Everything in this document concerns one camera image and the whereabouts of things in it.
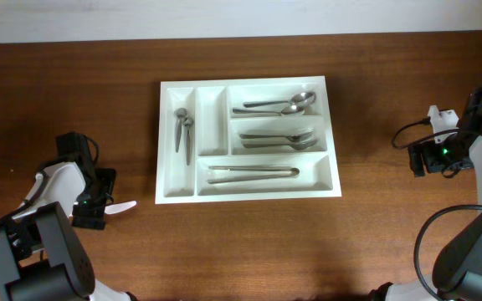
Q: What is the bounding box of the pink handled utensil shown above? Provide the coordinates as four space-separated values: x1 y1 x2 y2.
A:
104 201 137 215

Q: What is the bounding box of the small metal spoon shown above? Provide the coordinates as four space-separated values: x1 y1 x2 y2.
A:
175 108 187 152
183 116 194 166

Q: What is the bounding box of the metal fork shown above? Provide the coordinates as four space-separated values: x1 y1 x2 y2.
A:
242 139 319 151
239 131 313 142

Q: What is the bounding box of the large metal spoon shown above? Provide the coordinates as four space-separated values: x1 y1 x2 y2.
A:
232 105 305 116
243 91 317 108

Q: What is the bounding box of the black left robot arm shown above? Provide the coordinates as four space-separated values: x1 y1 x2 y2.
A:
0 132 136 301

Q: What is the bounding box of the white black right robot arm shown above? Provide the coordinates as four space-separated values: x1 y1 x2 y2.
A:
367 87 482 301

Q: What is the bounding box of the white plastic cutlery tray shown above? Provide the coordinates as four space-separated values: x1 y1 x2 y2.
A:
156 76 341 204

